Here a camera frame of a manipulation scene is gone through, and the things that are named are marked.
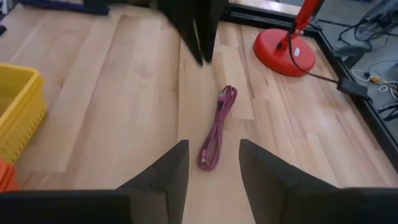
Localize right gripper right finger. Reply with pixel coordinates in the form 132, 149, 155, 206
238, 138, 398, 224

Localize black aluminium table frame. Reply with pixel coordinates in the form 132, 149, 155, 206
219, 0, 398, 172

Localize orange plastic basket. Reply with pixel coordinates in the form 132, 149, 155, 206
0, 159, 21, 192

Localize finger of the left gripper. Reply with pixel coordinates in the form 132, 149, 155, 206
193, 0, 230, 63
157, 0, 205, 67

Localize black inline cable box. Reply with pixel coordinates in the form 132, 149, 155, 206
336, 77, 371, 100

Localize white and yellow floor wires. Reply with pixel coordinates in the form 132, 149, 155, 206
352, 60, 398, 95

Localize pink braided USB cable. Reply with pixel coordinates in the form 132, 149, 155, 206
197, 85, 238, 171

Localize red desk lamp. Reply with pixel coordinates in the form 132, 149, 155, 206
252, 0, 326, 78

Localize black lamp power cable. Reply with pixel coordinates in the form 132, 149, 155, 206
287, 26, 340, 85

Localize yellow plastic basket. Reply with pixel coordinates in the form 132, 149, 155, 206
0, 63, 47, 165

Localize black floor fan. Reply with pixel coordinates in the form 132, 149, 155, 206
353, 0, 398, 43

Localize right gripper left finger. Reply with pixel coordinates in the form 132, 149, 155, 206
0, 139, 190, 224

